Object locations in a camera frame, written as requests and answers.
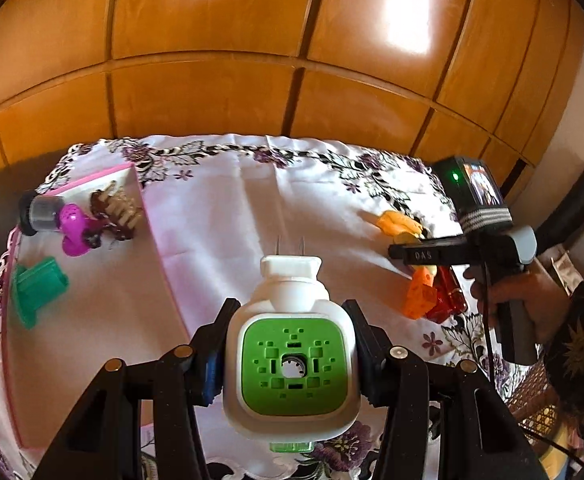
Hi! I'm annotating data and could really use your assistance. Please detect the orange toy blocks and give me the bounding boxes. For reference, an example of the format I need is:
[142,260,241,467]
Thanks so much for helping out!
[401,266,437,320]

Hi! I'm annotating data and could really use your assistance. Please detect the white green plug-in device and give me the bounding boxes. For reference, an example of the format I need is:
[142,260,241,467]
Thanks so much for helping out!
[222,254,360,453]

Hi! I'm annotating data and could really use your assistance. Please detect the magenta perforated plastic cap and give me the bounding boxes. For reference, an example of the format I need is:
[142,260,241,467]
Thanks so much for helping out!
[57,204,103,257]

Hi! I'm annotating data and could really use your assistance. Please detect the green ribbed plastic holder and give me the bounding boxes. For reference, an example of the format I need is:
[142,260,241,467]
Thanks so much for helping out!
[11,257,69,330]

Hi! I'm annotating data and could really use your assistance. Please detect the clear jar black lid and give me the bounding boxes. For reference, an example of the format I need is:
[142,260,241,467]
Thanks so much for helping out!
[18,191,65,236]

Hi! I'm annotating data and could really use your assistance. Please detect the person right hand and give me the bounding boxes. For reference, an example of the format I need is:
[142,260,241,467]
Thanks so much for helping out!
[463,259,571,344]

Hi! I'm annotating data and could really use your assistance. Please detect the black leather chair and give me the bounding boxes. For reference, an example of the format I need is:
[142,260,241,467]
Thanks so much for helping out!
[535,170,584,256]

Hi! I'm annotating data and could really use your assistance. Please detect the pink white shallow box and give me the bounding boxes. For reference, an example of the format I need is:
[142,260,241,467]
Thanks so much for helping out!
[1,161,193,450]

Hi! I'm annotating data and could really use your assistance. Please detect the white floral embroidered tablecloth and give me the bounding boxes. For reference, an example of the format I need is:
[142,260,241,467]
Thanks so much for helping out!
[0,134,523,479]

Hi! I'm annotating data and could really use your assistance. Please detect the gripper mounted camera display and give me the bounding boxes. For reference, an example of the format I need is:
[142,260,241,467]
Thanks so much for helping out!
[432,156,513,234]

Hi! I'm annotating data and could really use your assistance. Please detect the wooden wall cabinet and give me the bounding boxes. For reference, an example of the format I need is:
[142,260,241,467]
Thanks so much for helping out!
[0,0,584,200]

